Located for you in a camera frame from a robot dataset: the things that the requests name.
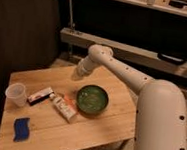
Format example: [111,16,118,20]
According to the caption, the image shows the orange pepper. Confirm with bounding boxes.
[64,96,77,111]

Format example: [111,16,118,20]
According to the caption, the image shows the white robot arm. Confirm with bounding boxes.
[75,44,187,150]

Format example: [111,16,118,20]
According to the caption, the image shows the green ceramic bowl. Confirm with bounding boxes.
[76,84,109,115]

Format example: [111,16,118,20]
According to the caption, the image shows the translucent plastic cup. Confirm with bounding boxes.
[5,82,27,107]

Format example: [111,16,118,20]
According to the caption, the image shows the wooden table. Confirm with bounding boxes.
[0,66,136,150]

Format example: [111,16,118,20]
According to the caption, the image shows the blue sponge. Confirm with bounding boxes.
[13,118,30,142]

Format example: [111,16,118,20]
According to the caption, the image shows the black handle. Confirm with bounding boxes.
[157,53,187,65]

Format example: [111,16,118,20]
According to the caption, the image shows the metal rail beam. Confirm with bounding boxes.
[60,27,187,78]

